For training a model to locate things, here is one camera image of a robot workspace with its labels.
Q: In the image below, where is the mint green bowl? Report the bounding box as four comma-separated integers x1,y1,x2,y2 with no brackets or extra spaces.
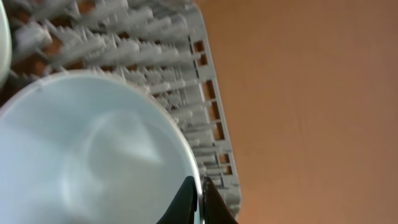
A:
0,1,12,88

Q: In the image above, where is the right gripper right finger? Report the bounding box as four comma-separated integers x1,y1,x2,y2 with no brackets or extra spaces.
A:
202,177,238,224

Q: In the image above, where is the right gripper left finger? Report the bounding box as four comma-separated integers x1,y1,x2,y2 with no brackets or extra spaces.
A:
157,176,198,224

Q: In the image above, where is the grey dishwasher rack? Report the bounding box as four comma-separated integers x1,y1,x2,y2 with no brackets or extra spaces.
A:
1,0,241,217

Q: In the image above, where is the light blue plate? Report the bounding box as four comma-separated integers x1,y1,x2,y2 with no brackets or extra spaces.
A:
1,70,200,223

